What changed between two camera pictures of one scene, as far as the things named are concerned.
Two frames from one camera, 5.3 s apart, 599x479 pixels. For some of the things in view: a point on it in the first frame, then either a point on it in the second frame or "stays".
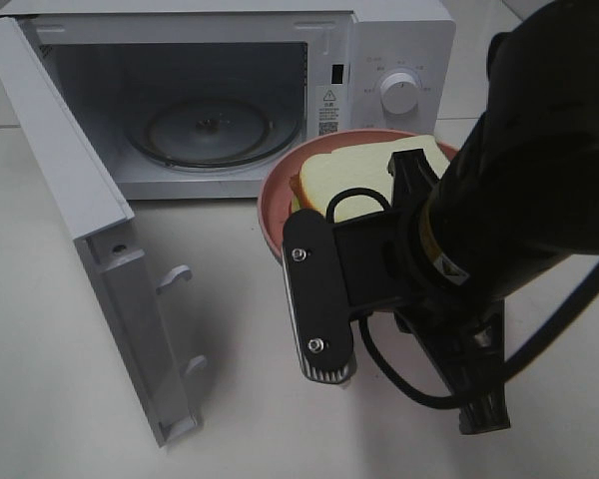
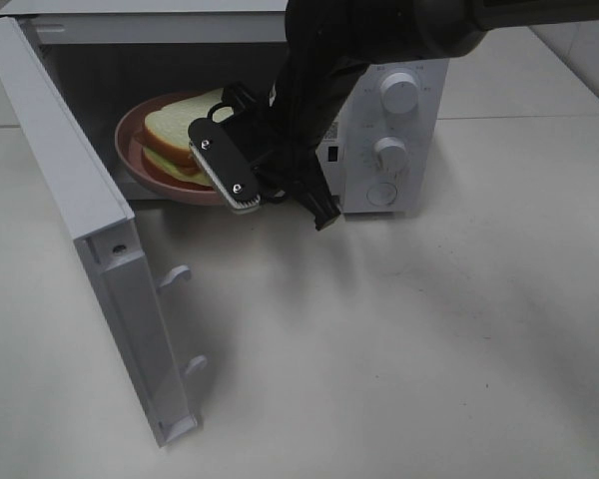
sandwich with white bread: [321, 175] to [166, 138]
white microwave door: [132, 302] stays
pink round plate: [276, 198] to [128, 154]
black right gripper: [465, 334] to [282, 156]
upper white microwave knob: [399, 94] stays
